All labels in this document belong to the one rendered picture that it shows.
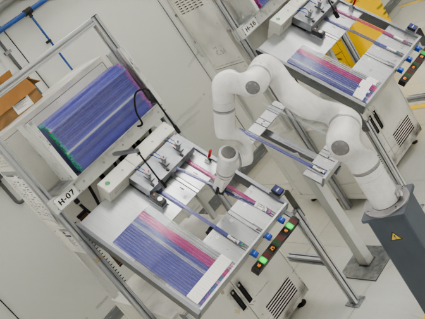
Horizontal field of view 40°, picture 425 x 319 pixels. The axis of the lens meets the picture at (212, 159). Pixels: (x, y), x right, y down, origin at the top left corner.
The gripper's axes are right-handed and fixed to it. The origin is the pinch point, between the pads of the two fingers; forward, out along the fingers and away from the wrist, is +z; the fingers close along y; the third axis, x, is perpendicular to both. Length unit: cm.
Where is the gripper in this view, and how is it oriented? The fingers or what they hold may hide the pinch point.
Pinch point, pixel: (222, 189)
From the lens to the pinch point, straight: 270.2
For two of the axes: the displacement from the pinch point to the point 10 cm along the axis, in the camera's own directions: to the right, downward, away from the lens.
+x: 8.4, 4.9, -2.4
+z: -0.7, 5.3, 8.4
